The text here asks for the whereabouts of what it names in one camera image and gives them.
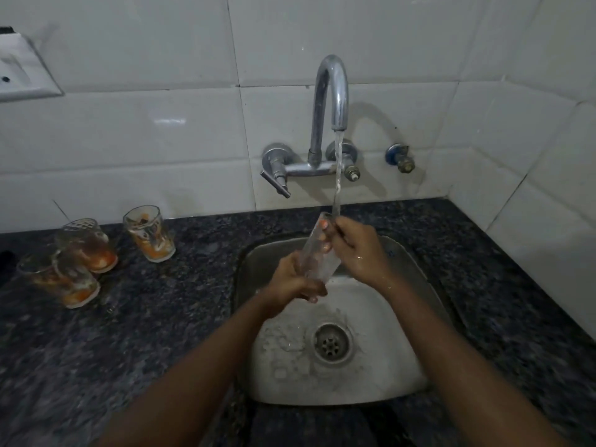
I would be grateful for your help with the person's left hand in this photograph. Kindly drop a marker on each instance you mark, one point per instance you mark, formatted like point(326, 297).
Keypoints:
point(288, 286)

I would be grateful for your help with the person's right hand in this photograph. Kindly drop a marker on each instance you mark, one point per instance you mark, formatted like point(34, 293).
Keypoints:
point(361, 256)

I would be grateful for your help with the drinking glass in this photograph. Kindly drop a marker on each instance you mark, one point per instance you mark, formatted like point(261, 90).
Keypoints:
point(151, 237)
point(319, 262)
point(70, 286)
point(93, 251)

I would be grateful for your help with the chrome wall faucet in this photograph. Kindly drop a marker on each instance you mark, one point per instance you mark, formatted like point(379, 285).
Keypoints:
point(330, 83)

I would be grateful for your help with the person's left forearm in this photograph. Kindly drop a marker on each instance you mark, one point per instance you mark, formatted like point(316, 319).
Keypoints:
point(186, 381)

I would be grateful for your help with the person's right forearm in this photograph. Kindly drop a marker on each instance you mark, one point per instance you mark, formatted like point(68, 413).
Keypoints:
point(465, 372)

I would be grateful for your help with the stainless steel sink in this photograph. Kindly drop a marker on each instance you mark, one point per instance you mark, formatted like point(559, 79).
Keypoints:
point(288, 358)

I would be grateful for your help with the metal sink drain strainer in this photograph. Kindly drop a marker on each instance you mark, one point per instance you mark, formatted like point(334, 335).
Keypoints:
point(332, 344)

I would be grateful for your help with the brass valve with blue collar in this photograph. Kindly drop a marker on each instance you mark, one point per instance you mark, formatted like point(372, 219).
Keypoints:
point(402, 160)

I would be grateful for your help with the white wall socket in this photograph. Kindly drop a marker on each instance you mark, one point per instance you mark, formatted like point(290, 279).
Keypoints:
point(21, 72)

